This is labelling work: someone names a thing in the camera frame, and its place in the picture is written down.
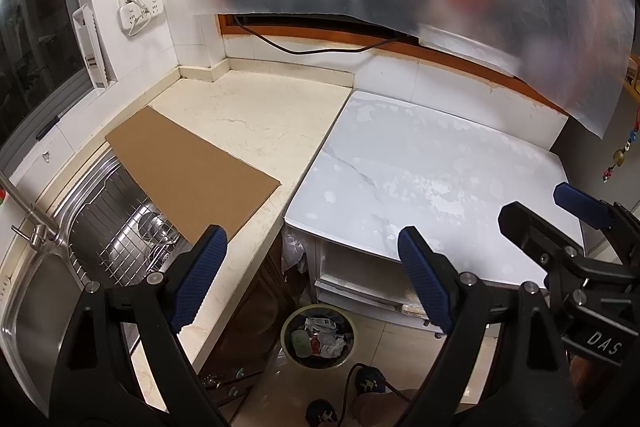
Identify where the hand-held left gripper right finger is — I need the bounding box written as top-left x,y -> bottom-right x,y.
397,226 -> 576,427

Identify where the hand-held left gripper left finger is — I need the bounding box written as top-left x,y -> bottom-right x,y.
49,224 -> 228,427

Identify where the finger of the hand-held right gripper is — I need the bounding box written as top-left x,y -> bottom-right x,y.
554,183 -> 640,264
498,202 -> 621,278

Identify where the round dark trash bin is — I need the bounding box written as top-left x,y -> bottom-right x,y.
280,304 -> 357,370

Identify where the person's right hand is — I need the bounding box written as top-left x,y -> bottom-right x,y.
570,354 -> 602,408

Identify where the dark brown cabinet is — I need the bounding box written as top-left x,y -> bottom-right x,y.
200,237 -> 311,408

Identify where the hanging bell ornament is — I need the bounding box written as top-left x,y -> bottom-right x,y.
602,106 -> 640,184

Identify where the white low table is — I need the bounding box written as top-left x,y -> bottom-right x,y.
282,89 -> 586,333

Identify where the white plastic bag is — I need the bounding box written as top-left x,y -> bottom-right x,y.
281,232 -> 308,275

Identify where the brown cardboard sheet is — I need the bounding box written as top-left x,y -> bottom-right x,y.
105,105 -> 282,244

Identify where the person's right shoe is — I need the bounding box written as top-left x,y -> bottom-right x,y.
355,364 -> 388,395

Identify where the person's shoe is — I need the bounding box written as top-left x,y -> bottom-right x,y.
355,364 -> 388,395
306,399 -> 340,425

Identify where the person's right trouser leg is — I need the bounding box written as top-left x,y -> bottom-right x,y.
350,389 -> 426,427

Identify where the stainless steel sink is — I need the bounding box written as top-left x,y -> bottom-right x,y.
0,142 -> 201,403

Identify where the person's left shoe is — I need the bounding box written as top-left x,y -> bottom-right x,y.
306,399 -> 340,425

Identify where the metal faucet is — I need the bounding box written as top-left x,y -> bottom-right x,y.
0,172 -> 63,248

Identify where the brown wooden window sill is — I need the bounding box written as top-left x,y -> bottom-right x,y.
217,13 -> 571,115

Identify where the white power strip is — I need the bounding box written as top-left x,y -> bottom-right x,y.
118,0 -> 163,32

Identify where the dark glass window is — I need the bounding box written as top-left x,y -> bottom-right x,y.
0,0 -> 93,142

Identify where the metal wire sink rack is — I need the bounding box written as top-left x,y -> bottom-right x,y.
70,167 -> 193,288

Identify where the thin black cable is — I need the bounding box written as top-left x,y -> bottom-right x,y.
342,363 -> 416,408

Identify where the black window handle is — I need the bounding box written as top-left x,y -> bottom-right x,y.
36,116 -> 60,140

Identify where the thick black cable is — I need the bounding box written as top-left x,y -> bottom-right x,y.
234,14 -> 401,54

